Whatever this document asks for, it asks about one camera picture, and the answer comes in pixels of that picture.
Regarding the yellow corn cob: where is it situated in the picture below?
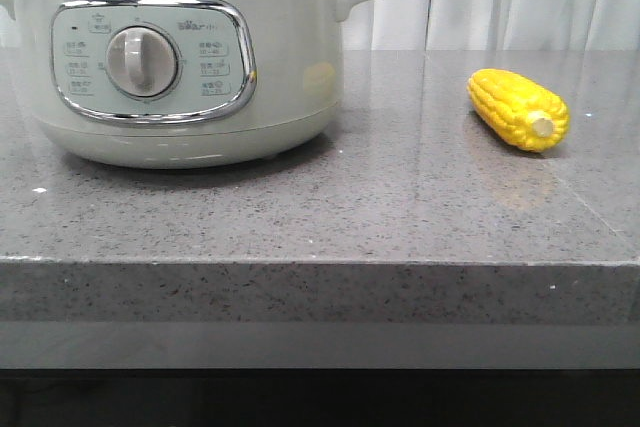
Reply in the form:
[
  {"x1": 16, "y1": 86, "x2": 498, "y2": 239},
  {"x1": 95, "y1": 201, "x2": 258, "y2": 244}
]
[{"x1": 467, "y1": 68, "x2": 570, "y2": 153}]

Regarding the pale green electric cooking pot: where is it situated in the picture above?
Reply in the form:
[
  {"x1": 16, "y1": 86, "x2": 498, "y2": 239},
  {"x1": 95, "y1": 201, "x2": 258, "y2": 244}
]
[{"x1": 1, "y1": 0, "x2": 370, "y2": 169}]

